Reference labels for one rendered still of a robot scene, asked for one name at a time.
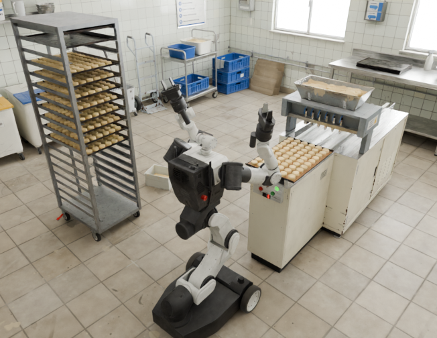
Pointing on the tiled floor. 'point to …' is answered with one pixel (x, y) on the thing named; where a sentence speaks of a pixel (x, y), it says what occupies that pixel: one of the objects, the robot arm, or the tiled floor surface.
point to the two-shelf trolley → (192, 70)
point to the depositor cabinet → (357, 170)
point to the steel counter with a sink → (429, 78)
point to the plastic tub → (158, 177)
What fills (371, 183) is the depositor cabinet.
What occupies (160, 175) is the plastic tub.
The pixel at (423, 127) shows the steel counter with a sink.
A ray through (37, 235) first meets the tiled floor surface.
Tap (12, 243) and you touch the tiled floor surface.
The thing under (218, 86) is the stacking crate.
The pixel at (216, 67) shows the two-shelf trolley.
